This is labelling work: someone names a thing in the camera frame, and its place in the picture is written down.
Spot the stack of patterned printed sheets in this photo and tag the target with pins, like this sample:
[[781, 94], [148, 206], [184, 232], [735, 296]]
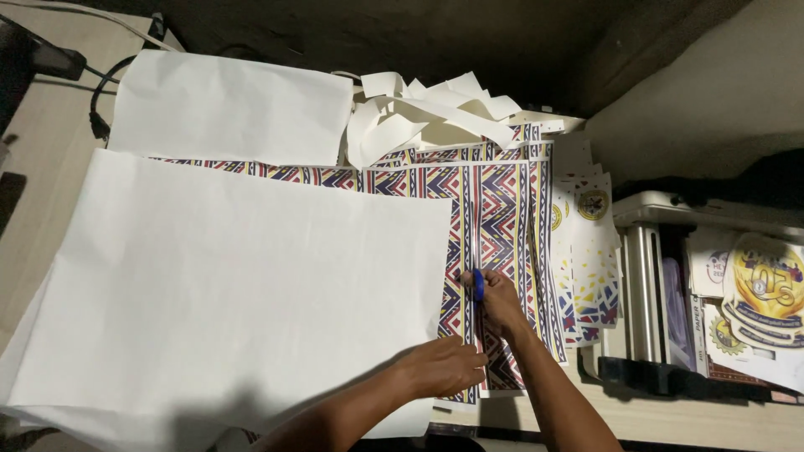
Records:
[[502, 149]]

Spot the stack of emblem printed sheets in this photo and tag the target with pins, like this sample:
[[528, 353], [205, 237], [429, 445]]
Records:
[[593, 263]]

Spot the black power adapter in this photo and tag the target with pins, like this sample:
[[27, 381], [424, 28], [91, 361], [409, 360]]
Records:
[[44, 56]]

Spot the heap of white paper strips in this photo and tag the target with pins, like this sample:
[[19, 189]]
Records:
[[427, 113]]

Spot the yellow trophy printed cutout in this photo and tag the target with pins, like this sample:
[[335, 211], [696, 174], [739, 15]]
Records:
[[763, 285]]

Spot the patterned sheet under white paper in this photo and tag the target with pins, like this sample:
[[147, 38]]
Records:
[[301, 174]]

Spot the round badge white cutout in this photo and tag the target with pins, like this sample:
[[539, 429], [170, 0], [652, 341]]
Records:
[[708, 263]]

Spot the zigzag patterned printed sheet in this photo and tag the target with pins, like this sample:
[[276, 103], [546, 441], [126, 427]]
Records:
[[496, 213]]

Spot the large white paper sheet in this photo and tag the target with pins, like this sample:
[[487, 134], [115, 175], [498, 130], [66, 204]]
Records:
[[238, 295]]

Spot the gear emblem printed cutout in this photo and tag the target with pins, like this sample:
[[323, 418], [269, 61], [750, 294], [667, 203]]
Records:
[[732, 342]]

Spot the person's right fingers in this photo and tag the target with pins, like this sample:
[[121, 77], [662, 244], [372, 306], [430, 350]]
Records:
[[470, 280]]

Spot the silver and black laminating machine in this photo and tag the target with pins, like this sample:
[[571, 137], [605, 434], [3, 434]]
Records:
[[647, 295]]

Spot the person's right hand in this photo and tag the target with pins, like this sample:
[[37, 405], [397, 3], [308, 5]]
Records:
[[502, 307]]

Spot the small white paper sheet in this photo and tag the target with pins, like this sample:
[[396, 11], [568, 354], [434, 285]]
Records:
[[232, 107]]

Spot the person's left fingers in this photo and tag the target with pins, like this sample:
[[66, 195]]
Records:
[[471, 361]]

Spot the person's left hand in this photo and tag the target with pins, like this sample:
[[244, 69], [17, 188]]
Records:
[[436, 367]]

